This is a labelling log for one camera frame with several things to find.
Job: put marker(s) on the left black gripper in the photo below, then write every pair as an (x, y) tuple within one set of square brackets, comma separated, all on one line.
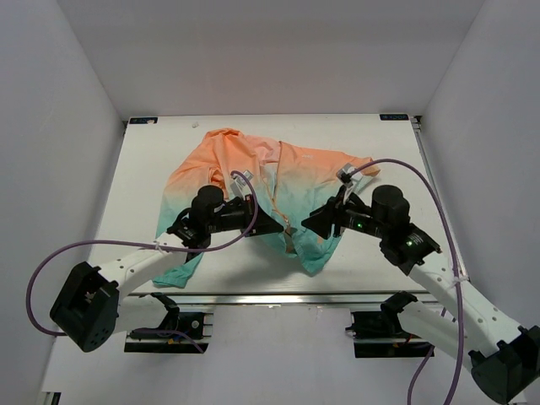
[(265, 224)]

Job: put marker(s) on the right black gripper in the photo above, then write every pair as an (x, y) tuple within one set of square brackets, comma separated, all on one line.
[(321, 220)]

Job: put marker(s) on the orange and teal jacket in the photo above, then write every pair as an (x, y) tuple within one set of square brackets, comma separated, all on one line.
[(289, 181)]

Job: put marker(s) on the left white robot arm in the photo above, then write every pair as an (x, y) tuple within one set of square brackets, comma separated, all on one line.
[(94, 302)]

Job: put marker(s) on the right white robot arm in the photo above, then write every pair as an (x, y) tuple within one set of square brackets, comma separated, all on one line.
[(501, 355)]

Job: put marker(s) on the right blue corner label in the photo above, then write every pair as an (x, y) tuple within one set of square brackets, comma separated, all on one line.
[(393, 117)]

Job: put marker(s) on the blue corner label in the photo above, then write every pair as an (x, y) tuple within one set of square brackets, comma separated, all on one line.
[(393, 117), (146, 120)]

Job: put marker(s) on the white front panel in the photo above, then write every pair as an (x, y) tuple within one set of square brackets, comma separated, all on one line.
[(257, 355)]

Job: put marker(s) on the left blue corner label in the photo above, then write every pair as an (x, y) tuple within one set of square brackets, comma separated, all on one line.
[(146, 120)]

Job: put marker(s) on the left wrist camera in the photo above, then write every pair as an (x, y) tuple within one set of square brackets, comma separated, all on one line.
[(239, 184)]

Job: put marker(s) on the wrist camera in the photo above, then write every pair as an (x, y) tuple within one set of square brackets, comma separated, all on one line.
[(346, 176), (239, 184)]

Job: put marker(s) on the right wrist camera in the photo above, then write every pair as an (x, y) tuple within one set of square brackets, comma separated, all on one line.
[(346, 176)]

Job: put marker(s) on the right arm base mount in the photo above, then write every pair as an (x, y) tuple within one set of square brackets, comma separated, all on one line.
[(374, 339)]

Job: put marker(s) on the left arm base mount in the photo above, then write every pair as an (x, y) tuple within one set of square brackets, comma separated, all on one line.
[(156, 324)]

